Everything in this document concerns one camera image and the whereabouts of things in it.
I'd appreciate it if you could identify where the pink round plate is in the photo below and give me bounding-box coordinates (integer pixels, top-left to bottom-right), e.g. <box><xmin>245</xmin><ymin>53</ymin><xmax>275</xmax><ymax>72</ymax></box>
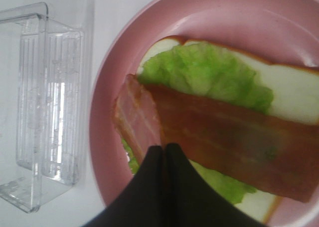
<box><xmin>89</xmin><ymin>0</ymin><xmax>319</xmax><ymax>227</ymax></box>

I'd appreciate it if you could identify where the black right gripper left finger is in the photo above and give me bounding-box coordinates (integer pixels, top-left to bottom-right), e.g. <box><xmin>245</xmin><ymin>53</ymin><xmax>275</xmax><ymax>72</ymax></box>
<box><xmin>85</xmin><ymin>146</ymin><xmax>164</xmax><ymax>227</ymax></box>

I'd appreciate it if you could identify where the bacon strip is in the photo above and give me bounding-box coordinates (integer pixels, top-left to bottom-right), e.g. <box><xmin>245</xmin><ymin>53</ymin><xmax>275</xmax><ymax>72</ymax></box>
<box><xmin>113</xmin><ymin>74</ymin><xmax>162</xmax><ymax>164</ymax></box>
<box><xmin>146</xmin><ymin>84</ymin><xmax>319</xmax><ymax>202</ymax></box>

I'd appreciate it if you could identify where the green lettuce leaf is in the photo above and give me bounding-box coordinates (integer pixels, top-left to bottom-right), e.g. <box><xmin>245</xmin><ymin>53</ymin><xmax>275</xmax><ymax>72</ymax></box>
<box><xmin>120</xmin><ymin>43</ymin><xmax>275</xmax><ymax>205</ymax></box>

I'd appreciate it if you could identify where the clear left plastic tray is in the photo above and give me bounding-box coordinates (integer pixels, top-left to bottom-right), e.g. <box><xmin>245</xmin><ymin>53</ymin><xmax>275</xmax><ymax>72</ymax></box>
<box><xmin>0</xmin><ymin>2</ymin><xmax>87</xmax><ymax>213</ymax></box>

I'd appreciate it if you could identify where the bread slice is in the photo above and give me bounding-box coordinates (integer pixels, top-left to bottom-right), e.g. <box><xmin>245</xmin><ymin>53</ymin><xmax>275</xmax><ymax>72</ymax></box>
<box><xmin>137</xmin><ymin>36</ymin><xmax>319</xmax><ymax>227</ymax></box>

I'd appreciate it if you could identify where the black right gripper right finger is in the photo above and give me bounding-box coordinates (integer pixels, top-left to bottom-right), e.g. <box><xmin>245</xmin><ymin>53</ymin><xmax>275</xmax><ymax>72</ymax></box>
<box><xmin>165</xmin><ymin>143</ymin><xmax>265</xmax><ymax>227</ymax></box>

